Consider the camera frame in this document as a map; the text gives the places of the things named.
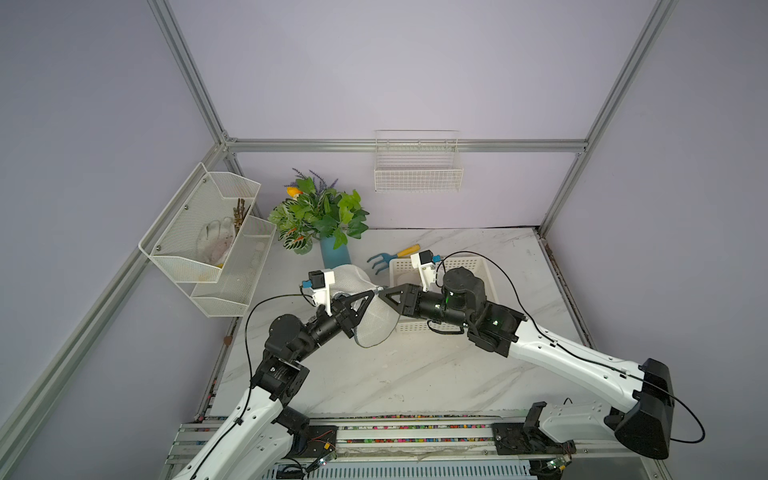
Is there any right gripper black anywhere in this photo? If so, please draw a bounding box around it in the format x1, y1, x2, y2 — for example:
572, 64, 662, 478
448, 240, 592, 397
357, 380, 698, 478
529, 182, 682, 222
381, 284, 473, 329

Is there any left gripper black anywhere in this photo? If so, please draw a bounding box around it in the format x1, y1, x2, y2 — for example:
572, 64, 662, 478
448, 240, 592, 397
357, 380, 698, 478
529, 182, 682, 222
293, 290, 372, 364

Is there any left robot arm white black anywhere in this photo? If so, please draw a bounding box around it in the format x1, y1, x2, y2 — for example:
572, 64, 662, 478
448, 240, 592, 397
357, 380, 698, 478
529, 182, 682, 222
176, 290, 375, 479

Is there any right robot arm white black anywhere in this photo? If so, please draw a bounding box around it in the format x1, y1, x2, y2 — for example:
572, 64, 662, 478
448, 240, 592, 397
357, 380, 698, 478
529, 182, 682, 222
379, 267, 675, 460

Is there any white plastic basket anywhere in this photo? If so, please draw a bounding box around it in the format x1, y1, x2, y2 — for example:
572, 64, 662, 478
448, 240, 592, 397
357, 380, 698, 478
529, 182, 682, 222
396, 266, 496, 335

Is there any blue yellow garden fork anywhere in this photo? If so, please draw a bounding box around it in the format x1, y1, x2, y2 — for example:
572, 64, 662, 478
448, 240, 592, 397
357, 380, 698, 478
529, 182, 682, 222
367, 244, 421, 275

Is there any teal vase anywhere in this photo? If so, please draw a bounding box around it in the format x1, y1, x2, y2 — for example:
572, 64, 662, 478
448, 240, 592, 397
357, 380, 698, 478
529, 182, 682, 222
320, 237, 351, 269

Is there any artificial green plant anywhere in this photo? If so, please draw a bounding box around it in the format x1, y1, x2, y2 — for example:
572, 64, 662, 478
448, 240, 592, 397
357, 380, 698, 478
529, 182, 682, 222
267, 168, 369, 255

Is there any clear glove in shelf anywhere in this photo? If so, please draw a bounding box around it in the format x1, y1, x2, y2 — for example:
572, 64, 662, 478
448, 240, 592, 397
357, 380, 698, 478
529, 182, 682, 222
196, 217, 236, 267

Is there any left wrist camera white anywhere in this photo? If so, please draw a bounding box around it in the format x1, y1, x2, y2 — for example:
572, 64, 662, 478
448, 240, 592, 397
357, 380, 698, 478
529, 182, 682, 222
301, 269, 335, 316

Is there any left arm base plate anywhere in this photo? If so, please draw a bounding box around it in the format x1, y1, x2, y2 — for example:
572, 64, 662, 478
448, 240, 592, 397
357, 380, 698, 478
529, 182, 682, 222
288, 425, 338, 459

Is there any white wire wall basket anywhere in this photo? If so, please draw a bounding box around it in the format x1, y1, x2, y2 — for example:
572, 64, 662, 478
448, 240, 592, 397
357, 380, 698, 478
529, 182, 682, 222
374, 130, 464, 193

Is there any white mesh wall shelf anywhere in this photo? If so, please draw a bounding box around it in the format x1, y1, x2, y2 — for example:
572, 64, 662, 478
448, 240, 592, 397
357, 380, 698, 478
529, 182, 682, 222
138, 163, 276, 318

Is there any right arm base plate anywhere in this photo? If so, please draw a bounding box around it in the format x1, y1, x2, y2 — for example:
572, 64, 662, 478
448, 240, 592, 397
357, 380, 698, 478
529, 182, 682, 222
491, 422, 576, 455

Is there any aluminium frame rail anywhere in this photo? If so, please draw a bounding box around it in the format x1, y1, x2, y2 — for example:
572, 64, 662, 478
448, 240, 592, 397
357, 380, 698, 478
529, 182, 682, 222
227, 139, 588, 153

